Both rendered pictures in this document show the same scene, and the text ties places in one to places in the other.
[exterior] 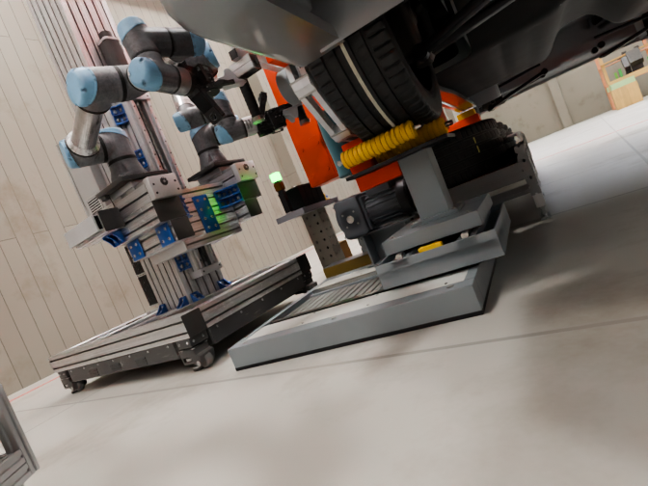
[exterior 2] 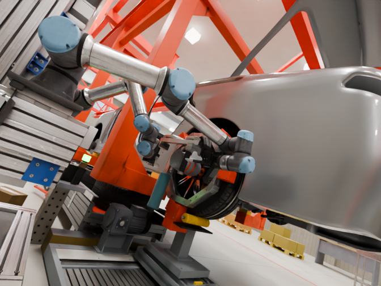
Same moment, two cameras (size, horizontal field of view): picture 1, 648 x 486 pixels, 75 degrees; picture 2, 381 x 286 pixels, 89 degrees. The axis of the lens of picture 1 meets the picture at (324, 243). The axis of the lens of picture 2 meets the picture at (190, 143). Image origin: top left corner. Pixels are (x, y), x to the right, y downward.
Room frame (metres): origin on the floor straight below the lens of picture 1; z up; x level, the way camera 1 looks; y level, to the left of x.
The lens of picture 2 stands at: (1.04, 1.13, 0.67)
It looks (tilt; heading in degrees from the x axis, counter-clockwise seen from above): 14 degrees up; 291
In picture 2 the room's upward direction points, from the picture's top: 21 degrees clockwise
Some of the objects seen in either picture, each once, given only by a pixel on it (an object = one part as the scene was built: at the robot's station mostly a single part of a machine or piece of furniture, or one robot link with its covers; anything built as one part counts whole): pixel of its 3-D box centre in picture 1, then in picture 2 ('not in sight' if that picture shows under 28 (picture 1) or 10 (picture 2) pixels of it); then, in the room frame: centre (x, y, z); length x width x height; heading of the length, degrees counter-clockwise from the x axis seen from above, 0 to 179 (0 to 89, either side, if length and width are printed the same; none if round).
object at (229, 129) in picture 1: (230, 131); (144, 148); (1.67, 0.17, 0.81); 0.11 x 0.08 x 0.09; 107
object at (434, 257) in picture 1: (448, 241); (173, 269); (1.41, -0.39, 0.13); 0.50 x 0.36 x 0.10; 152
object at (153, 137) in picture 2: (216, 109); (150, 132); (1.67, 0.19, 0.91); 0.11 x 0.08 x 0.11; 97
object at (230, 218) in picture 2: not in sight; (234, 221); (1.42, -7.86, 0.24); 1.31 x 0.91 x 0.47; 145
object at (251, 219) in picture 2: not in sight; (250, 214); (0.98, -2.27, 0.69); 0.52 x 0.17 x 0.35; 62
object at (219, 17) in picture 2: not in sight; (252, 77); (1.47, -1.36, 2.54); 2.58 x 0.12 x 0.42; 62
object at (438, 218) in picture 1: (428, 189); (182, 242); (1.41, -0.39, 0.32); 0.40 x 0.30 x 0.28; 152
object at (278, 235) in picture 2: not in sight; (281, 238); (-0.25, -6.65, 0.36); 1.33 x 0.98 x 0.72; 142
